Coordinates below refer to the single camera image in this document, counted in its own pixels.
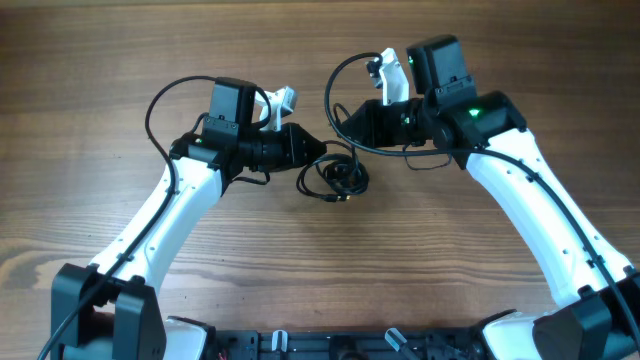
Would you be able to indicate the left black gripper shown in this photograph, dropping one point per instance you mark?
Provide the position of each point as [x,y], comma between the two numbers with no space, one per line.
[293,134]

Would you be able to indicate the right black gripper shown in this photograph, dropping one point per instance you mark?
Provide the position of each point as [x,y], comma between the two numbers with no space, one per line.
[376,136]

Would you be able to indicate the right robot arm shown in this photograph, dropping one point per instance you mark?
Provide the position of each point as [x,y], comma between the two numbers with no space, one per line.
[430,106]

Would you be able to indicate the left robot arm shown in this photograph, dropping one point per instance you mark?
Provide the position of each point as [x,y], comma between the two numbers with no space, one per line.
[109,308]

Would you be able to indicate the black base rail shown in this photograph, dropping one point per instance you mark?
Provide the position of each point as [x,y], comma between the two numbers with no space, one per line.
[430,344]

